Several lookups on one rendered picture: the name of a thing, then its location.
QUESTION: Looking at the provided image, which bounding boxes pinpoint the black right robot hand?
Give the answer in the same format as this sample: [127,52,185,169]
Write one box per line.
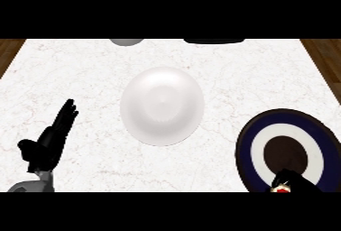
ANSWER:
[271,168,324,193]

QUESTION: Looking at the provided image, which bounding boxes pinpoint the red and white cupcake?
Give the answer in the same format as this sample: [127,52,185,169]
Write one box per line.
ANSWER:
[271,181,294,193]

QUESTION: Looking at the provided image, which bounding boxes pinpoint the navy and white ringed plate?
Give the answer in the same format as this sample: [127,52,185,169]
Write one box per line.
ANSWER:
[235,108,341,193]

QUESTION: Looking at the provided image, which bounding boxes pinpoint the black round object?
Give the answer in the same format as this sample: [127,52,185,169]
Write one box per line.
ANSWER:
[183,38,247,45]

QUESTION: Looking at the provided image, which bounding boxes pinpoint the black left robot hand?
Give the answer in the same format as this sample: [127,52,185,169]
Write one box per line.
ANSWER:
[17,98,80,174]

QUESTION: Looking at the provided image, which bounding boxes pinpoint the grey round object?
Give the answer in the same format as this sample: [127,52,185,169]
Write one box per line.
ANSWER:
[108,38,145,47]

